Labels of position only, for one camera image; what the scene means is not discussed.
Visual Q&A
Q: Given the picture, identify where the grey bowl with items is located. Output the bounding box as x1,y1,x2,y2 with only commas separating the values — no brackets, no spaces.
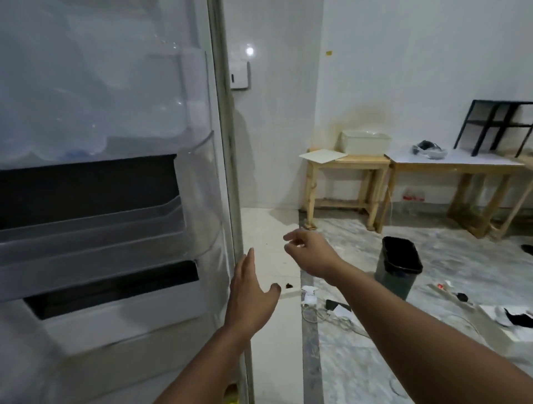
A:
412,140,449,161

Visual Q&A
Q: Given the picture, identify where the white power strip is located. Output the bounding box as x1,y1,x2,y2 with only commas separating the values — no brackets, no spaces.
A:
428,282,476,310

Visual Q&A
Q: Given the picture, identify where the person's right forearm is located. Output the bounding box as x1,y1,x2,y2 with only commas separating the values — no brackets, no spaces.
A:
326,264,533,404

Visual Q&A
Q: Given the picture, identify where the long wooden table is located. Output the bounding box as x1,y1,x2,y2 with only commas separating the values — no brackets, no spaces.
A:
384,149,533,243

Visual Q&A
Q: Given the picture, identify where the white charger with cable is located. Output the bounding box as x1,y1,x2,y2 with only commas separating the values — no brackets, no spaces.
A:
300,284,368,335

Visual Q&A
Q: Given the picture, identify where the small wooden table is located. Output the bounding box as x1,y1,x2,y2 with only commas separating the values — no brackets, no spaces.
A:
305,149,391,235

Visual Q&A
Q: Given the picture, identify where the black metal rack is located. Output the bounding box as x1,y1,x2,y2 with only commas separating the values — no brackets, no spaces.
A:
452,99,533,159

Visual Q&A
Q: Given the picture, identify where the white wall box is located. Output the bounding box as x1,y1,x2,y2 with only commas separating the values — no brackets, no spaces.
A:
229,59,252,90

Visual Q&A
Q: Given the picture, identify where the black trash bin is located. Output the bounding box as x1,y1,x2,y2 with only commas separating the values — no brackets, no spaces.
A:
373,236,424,302

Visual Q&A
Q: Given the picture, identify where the person's right hand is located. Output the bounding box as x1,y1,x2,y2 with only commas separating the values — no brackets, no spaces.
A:
283,228,347,286

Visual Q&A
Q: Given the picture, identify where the person's left hand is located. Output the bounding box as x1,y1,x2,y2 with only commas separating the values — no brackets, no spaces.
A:
223,248,282,339

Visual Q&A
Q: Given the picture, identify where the white square tile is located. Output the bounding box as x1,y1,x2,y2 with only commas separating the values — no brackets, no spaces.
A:
298,149,349,164

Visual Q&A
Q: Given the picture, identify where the white plastic tub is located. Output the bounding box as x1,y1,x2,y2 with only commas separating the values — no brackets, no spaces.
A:
339,129,392,157

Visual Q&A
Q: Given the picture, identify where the silver refrigerator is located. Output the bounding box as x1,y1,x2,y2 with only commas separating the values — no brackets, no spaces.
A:
0,0,255,404

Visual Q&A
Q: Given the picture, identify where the person's left forearm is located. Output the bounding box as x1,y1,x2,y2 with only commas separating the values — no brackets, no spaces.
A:
152,324,261,404

